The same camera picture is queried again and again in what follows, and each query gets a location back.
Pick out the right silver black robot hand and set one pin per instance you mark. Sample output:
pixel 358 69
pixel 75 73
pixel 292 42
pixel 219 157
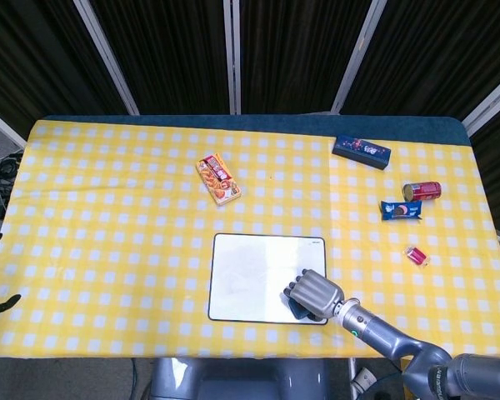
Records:
pixel 316 291

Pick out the blue whiteboard eraser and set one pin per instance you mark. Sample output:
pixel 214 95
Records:
pixel 298 311

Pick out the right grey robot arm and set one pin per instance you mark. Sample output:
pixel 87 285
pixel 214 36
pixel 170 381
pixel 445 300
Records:
pixel 400 337

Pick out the white whiteboard with black rim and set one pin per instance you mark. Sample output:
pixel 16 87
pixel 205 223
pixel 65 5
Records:
pixel 250 278

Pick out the white round device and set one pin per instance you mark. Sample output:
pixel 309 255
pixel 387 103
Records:
pixel 363 379

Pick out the pink wrapped candy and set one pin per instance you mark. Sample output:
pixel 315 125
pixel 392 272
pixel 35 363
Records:
pixel 416 254

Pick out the blue cookie packet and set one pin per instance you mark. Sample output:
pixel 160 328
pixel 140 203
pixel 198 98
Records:
pixel 401 210

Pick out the grey robot torso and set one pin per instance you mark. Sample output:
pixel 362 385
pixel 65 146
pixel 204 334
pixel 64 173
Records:
pixel 237 379

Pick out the red drink can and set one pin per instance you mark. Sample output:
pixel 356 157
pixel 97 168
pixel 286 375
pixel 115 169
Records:
pixel 423 191

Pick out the dark blue long box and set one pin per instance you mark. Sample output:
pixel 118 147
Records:
pixel 361 151

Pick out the yellow white checkered tablecloth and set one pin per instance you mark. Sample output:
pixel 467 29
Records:
pixel 129 250

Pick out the orange snack box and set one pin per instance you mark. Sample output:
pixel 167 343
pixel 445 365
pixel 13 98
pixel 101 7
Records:
pixel 218 179

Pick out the white partition frame post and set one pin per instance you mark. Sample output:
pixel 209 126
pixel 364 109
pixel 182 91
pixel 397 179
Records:
pixel 106 54
pixel 2 125
pixel 232 58
pixel 489 104
pixel 356 58

